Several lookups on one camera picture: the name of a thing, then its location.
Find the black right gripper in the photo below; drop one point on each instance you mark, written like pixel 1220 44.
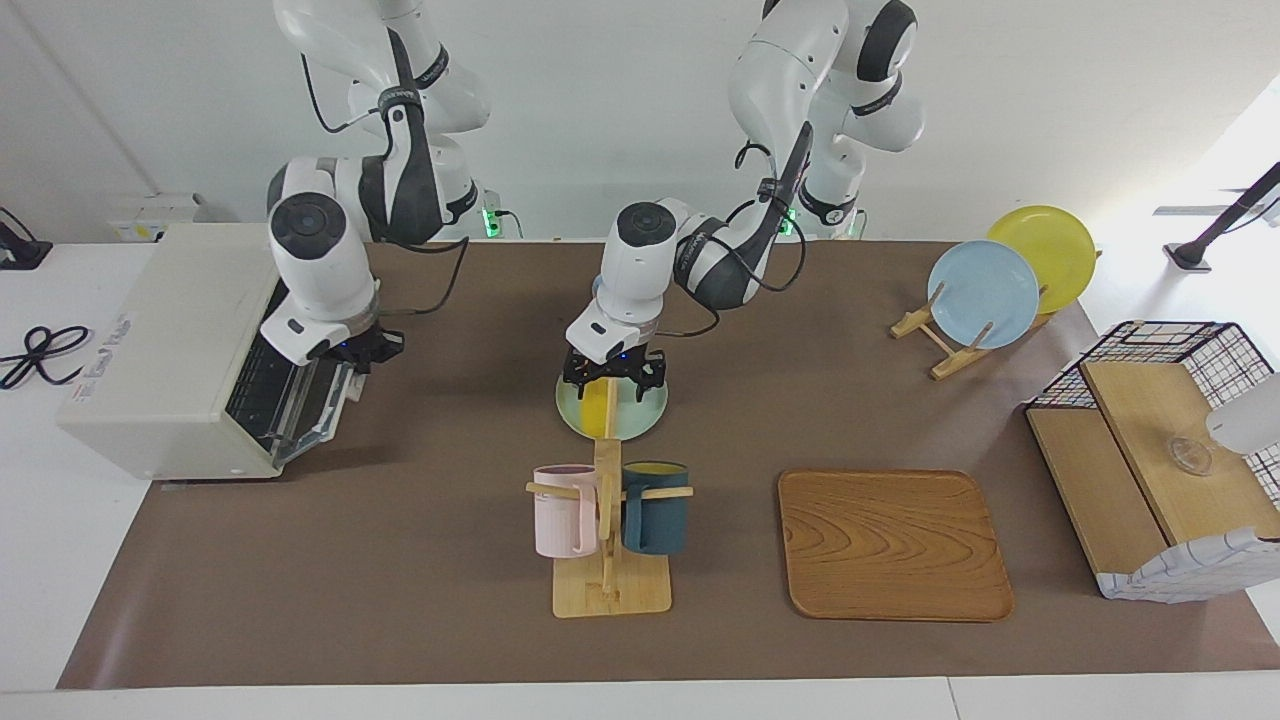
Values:
pixel 368 345

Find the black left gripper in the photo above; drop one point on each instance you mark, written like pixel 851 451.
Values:
pixel 618 362

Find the yellow corn cob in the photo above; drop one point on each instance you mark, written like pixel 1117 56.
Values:
pixel 600 410

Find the light green plate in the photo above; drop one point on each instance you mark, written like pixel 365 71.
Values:
pixel 640 420

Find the toaster oven glass door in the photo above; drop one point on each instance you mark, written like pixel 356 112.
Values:
pixel 320 410

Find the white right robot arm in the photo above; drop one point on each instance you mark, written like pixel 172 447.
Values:
pixel 320 260

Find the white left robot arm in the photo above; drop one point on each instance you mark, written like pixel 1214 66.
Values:
pixel 650 270

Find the cream toaster oven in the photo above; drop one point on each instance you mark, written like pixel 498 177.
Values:
pixel 160 350

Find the dark teal mug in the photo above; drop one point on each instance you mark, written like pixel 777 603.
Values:
pixel 660 520

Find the pink mug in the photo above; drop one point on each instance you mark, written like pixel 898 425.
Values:
pixel 560 520

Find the brown table mat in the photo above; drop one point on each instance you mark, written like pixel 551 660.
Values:
pixel 480 520

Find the wooden mug tree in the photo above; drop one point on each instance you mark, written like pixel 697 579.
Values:
pixel 610 595

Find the white power box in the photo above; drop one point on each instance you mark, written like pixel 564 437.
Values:
pixel 150 215

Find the brown wooden tray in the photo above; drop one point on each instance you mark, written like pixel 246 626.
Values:
pixel 890 545

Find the wooden plate rack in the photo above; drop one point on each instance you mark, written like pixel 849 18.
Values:
pixel 950 366

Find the black clamp base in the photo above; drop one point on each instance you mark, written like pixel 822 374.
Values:
pixel 20 255

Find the light blue plate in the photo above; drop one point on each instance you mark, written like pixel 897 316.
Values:
pixel 985 295

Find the yellow plate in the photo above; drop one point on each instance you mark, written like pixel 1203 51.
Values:
pixel 1060 250

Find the small clear glass dish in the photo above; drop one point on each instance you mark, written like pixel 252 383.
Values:
pixel 1190 457

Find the black stand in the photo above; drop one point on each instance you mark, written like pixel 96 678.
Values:
pixel 1195 255

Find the white checked cloth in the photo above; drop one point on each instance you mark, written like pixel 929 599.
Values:
pixel 1180 575

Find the white rounded object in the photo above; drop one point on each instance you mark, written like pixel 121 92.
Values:
pixel 1250 420

